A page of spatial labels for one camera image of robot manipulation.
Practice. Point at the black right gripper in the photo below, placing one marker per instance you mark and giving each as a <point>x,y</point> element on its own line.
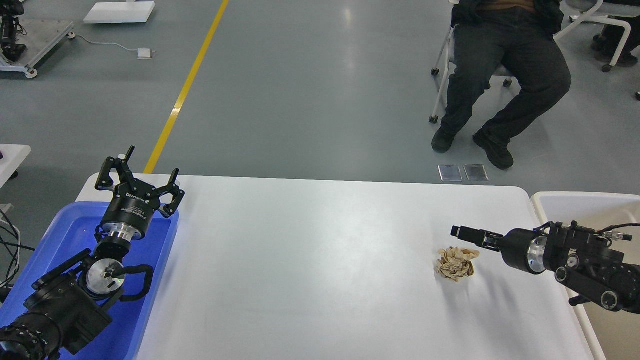
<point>521,249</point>

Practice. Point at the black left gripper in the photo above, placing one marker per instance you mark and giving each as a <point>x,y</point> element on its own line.
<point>131,210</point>

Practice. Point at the brown paper ball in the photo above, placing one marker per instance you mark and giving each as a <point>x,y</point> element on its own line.
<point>456,263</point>

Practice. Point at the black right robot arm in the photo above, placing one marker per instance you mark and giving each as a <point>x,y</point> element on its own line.
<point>581,259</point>

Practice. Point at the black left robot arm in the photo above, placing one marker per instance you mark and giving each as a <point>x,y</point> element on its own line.
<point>70,304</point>

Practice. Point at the right metal floor plate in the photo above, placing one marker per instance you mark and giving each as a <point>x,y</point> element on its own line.
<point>476,173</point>

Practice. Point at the metal floor plate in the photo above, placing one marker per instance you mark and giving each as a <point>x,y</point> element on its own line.
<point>476,173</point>
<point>450,173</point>

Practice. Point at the left metal floor plate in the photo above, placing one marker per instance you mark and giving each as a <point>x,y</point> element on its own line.
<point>450,173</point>

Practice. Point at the white side table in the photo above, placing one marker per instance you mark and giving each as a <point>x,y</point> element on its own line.
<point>13,157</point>

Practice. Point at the white flat board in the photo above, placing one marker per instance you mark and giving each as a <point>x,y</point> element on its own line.
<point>122,12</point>

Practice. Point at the metal cart platform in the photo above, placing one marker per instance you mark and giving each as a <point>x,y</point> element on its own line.
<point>42,35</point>

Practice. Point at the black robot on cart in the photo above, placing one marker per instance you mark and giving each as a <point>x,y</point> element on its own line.
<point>10,10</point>

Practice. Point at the white power adapter with cable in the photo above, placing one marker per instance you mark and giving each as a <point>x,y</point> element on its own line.
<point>142,53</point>

